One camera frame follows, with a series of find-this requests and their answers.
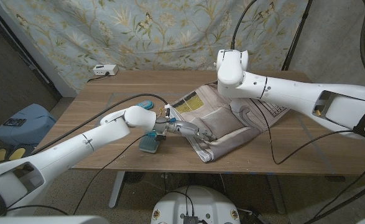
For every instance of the white power strip box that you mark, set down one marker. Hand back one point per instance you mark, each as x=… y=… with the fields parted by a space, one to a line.
x=104 y=69

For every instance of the white robot left shoulder cover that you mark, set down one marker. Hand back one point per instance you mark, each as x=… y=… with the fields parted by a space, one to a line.
x=45 y=220

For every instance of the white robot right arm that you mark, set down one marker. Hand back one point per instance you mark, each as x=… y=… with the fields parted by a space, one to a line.
x=294 y=93

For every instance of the black backdrop stand pole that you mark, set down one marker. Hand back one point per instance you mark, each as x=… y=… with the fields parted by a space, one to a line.
x=295 y=37

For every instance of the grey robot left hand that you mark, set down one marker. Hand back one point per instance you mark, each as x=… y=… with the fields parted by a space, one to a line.
x=186 y=129

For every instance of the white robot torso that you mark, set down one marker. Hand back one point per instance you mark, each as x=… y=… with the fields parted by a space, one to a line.
x=197 y=202

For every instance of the floral print backdrop cloth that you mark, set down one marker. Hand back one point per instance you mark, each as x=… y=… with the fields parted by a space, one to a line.
x=169 y=31

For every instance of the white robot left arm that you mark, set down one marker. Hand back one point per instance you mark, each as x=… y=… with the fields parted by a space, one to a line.
x=76 y=149

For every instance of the black floor power strip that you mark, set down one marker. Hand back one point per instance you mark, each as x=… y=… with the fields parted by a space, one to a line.
x=252 y=217

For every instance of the white table leg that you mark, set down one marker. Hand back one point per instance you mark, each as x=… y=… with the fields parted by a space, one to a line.
x=277 y=196
x=117 y=189

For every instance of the black round floor fan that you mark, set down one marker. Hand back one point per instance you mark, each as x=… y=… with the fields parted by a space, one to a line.
x=134 y=177

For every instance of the blue toy phone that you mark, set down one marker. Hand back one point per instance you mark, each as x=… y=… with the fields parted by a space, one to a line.
x=146 y=104

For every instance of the small black torso device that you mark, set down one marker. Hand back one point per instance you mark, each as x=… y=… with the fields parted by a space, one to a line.
x=190 y=219

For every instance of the teal ribbed soap box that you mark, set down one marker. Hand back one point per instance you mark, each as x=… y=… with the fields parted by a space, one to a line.
x=148 y=145

